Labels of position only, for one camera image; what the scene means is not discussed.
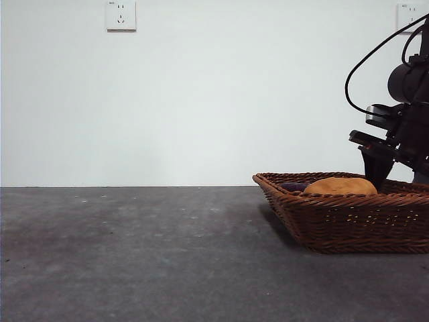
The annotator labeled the tan potato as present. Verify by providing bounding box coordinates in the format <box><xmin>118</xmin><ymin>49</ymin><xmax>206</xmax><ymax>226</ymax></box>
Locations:
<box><xmin>303</xmin><ymin>177</ymin><xmax>379</xmax><ymax>196</ymax></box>

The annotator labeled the brown woven wicker basket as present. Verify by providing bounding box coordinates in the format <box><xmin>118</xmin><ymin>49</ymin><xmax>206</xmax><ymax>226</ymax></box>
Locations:
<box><xmin>251</xmin><ymin>172</ymin><xmax>429</xmax><ymax>255</ymax></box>

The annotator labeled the purple eggplant with green stem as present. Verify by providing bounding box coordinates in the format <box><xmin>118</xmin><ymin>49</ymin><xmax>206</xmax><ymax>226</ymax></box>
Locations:
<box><xmin>280</xmin><ymin>182</ymin><xmax>309</xmax><ymax>194</ymax></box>

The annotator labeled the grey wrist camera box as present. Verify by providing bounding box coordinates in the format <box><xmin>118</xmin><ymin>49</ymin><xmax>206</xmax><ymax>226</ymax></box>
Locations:
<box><xmin>364</xmin><ymin>104</ymin><xmax>405</xmax><ymax>131</ymax></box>

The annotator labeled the long black arm cable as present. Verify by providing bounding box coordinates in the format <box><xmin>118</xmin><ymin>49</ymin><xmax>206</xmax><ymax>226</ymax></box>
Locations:
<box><xmin>345</xmin><ymin>13</ymin><xmax>429</xmax><ymax>113</ymax></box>

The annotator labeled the short black arm cable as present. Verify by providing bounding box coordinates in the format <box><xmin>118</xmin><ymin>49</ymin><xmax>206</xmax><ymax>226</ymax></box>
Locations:
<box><xmin>402</xmin><ymin>28</ymin><xmax>424</xmax><ymax>65</ymax></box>

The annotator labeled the white wall socket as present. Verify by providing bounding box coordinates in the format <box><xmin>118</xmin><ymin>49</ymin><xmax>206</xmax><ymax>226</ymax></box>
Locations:
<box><xmin>106</xmin><ymin>0</ymin><xmax>137</xmax><ymax>33</ymax></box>
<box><xmin>396</xmin><ymin>3</ymin><xmax>422</xmax><ymax>34</ymax></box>

